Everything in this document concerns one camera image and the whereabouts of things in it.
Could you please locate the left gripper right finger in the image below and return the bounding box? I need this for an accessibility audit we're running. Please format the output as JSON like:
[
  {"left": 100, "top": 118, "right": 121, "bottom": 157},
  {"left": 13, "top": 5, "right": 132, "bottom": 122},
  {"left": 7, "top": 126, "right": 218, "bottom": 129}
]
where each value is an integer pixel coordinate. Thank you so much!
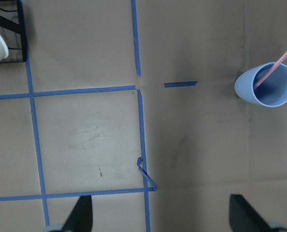
[{"left": 229, "top": 194, "right": 271, "bottom": 232}]

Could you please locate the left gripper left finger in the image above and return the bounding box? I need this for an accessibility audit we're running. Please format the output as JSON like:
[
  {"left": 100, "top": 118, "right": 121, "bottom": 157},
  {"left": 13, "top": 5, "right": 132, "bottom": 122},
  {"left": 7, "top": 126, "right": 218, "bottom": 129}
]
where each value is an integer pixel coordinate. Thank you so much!
[{"left": 62, "top": 196, "right": 93, "bottom": 232}]

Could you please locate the light blue plastic cup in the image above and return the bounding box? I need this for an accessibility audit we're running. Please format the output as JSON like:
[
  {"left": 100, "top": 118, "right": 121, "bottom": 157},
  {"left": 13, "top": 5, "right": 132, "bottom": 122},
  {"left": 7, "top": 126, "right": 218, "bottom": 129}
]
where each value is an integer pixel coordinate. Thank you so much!
[{"left": 234, "top": 62, "right": 287, "bottom": 108}]

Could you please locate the pink chopstick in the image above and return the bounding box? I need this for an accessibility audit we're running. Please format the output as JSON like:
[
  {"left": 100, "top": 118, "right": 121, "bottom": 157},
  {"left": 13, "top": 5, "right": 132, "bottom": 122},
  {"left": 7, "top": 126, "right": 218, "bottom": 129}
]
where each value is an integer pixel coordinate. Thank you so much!
[{"left": 253, "top": 51, "right": 287, "bottom": 90}]

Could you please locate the black wire mug rack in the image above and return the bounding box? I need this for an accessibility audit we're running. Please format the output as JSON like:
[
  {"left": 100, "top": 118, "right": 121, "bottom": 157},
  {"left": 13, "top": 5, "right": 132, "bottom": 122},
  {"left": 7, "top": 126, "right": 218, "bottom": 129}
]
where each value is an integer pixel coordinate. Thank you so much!
[{"left": 0, "top": 0, "right": 27, "bottom": 63}]

